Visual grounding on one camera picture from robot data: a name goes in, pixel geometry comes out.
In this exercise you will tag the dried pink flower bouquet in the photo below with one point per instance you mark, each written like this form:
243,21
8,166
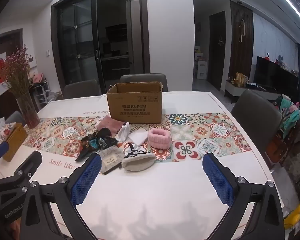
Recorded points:
15,75

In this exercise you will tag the cream knit sock black pattern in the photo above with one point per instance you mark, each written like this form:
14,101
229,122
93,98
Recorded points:
140,160

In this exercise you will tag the door hanging ornament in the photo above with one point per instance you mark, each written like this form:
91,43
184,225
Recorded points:
220,41

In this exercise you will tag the stacked hallway storage boxes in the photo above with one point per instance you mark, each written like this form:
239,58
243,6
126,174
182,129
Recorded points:
200,65

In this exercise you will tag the clothes drying rack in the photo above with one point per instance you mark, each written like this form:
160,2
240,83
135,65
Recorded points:
290,120

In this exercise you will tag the white shoe rack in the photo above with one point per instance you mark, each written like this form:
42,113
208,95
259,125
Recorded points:
42,93

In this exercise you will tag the grey refrigerator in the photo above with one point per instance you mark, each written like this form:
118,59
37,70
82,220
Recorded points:
135,35

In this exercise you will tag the yellow plastic toy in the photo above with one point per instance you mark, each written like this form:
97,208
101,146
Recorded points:
295,215

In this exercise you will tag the pink fluffy headband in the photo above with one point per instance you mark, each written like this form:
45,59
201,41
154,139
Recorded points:
158,137

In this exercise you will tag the black television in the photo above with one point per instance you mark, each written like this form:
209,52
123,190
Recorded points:
275,76

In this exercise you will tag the dark sliding glass door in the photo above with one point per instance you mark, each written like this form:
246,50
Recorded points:
77,42

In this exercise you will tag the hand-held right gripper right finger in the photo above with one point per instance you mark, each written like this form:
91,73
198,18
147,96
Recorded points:
217,180

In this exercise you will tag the black patterned silk scarf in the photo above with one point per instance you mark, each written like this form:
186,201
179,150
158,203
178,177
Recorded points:
100,140

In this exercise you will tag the grey knit socks paper label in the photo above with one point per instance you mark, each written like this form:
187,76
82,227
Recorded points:
111,158

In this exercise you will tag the white intercom panel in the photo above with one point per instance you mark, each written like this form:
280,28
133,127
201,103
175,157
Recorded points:
33,62

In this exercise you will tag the yellow tissue box floral cover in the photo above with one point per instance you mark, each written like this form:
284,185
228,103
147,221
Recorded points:
15,140

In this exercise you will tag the pink fuzzy cloth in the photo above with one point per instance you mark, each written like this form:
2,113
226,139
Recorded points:
107,123

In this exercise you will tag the white frilly fabric piece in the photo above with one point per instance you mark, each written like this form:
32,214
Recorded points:
122,132

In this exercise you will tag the brown cardboard box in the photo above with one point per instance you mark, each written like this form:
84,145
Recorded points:
135,107

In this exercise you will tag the pink plush item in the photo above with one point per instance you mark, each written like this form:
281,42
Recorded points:
38,78

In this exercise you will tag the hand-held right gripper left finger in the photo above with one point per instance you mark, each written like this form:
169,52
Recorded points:
86,180

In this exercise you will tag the dark hallway door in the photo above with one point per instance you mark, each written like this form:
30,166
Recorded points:
217,62

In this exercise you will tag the glass vase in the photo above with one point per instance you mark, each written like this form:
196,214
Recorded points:
28,112

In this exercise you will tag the white waffle dishcloth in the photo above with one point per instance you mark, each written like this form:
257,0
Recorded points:
138,137

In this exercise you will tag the floral printed tablecloth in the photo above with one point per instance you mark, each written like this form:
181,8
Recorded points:
165,205

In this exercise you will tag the grey dining chair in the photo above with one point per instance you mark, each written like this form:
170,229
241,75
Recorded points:
142,78
15,118
82,90
255,115

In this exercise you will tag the yellow gift boxes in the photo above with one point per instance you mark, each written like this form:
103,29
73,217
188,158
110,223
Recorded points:
240,78

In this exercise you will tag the white television cabinet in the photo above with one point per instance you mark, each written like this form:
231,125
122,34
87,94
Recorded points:
240,92

